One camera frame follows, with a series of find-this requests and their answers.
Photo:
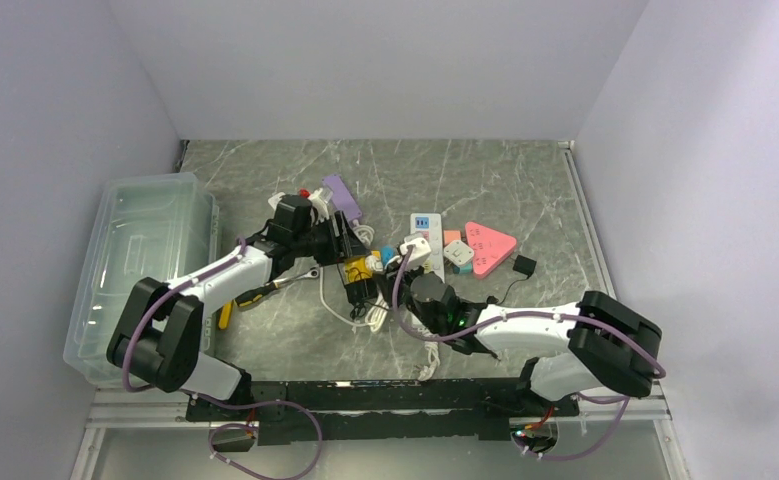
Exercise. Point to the pink triangular power strip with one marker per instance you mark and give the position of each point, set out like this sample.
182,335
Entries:
491,248

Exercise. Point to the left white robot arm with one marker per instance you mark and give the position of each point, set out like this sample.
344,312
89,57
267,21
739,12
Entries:
157,342

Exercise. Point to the white plug adapter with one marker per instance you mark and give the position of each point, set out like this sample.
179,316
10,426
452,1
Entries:
458,253

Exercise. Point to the black yellow screwdriver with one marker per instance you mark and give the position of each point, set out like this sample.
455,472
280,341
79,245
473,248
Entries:
257,294

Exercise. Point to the yellow black small tool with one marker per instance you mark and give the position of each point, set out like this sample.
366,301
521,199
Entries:
225,316

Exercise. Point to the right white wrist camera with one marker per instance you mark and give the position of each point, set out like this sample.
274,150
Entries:
416,252

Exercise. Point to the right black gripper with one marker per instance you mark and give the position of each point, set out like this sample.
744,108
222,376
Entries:
387,278

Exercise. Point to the black cube adapter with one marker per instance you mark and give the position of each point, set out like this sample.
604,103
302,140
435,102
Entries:
361,291

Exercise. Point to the silver ratchet wrench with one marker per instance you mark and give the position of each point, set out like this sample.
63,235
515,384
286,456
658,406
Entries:
312,273

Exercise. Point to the yellow cube socket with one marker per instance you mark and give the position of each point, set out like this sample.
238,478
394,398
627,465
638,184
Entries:
355,270

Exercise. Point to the purple flat box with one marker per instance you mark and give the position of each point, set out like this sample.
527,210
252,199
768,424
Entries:
342,198

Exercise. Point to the clear plastic storage bin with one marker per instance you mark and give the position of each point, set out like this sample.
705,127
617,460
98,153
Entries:
161,226

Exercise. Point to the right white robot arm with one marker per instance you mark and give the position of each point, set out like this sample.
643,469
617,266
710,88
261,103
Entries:
592,343

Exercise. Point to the blue cube socket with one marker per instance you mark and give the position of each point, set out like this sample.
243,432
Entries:
387,253

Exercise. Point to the black power adapter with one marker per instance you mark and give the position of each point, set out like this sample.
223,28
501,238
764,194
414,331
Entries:
524,265

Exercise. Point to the teal plug adapter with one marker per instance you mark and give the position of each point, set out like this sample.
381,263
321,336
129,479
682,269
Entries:
464,269

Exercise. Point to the small white power strip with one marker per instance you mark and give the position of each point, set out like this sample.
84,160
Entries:
275,199

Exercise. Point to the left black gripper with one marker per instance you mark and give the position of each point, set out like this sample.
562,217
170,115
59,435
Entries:
341,247

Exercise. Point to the orange plug adapter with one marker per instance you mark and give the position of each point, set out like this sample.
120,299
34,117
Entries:
450,236

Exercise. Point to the black base frame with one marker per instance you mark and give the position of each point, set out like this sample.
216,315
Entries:
290,411

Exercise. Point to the white long power strip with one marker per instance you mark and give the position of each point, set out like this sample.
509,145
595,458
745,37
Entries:
429,227

